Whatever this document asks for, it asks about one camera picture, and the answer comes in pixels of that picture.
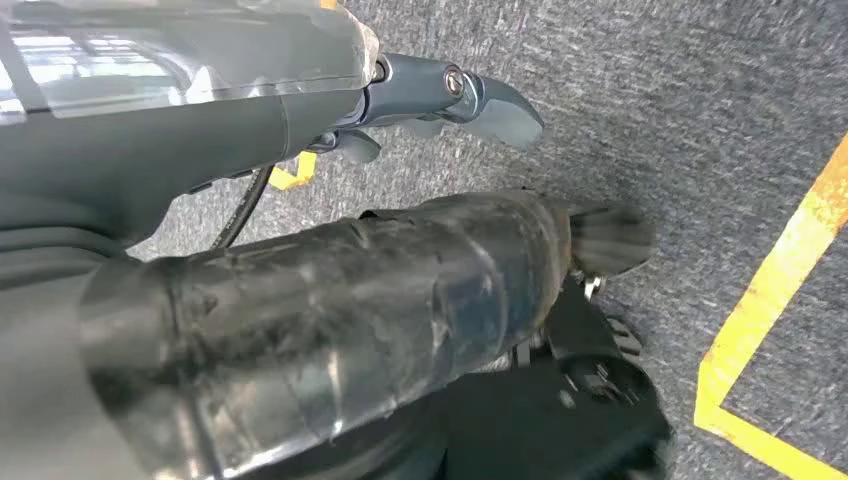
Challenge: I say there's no yellow floor tape outline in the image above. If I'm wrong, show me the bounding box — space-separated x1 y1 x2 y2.
693 132 848 480
268 150 319 192

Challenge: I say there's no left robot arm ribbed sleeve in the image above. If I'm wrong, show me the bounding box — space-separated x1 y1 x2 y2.
0 190 155 480

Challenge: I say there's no black robot foot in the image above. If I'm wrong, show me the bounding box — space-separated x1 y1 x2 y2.
430 201 674 480

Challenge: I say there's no black left hand cable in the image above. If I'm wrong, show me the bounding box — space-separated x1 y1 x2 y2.
211 165 276 252

